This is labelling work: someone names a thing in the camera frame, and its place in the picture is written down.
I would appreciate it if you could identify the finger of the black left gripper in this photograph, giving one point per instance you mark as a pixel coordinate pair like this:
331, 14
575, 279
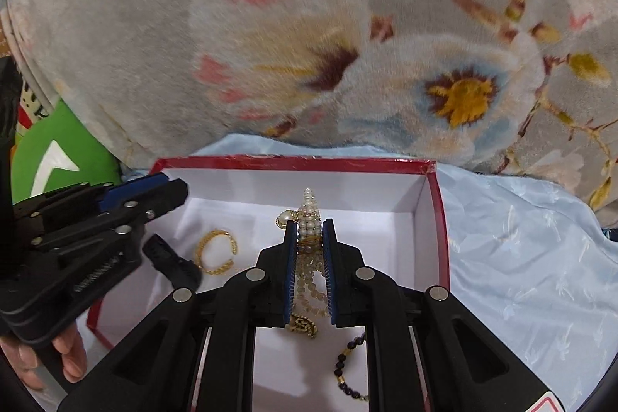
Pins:
145, 209
145, 189

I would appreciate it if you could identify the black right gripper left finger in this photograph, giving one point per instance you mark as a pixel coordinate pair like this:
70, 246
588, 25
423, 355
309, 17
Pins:
195, 352

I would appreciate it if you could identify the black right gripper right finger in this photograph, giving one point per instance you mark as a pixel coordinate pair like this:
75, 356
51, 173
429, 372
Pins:
421, 351

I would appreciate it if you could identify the black wrist watch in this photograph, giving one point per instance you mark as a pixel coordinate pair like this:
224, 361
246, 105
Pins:
181, 272

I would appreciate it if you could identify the gold braided bangle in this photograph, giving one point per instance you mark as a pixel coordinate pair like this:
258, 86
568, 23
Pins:
215, 252

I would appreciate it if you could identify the person's left hand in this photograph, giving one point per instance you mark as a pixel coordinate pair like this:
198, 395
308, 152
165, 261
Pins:
25, 361

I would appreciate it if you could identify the green plush pillow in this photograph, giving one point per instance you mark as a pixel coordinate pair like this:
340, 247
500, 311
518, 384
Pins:
56, 152

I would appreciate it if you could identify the light blue palm-print sheet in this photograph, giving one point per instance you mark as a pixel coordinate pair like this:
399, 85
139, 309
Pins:
531, 262

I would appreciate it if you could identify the colourful cartoon bedding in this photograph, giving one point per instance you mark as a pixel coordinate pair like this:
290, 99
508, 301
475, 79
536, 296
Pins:
21, 106

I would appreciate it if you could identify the red cardboard box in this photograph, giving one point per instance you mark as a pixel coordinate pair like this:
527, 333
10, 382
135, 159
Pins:
390, 210

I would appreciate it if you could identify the grey floral blanket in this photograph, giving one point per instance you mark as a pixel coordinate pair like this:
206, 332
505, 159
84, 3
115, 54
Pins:
519, 87

